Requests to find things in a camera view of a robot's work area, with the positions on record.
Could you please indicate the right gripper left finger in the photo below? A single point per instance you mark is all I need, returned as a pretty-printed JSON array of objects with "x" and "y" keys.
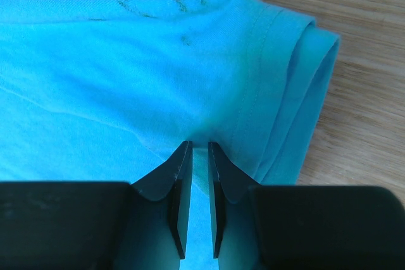
[{"x": 99, "y": 225}]

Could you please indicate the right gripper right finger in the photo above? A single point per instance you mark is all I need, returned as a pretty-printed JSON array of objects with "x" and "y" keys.
[{"x": 301, "y": 227}]

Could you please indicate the bright blue t shirt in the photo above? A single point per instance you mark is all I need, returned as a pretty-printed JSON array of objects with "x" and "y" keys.
[{"x": 108, "y": 89}]

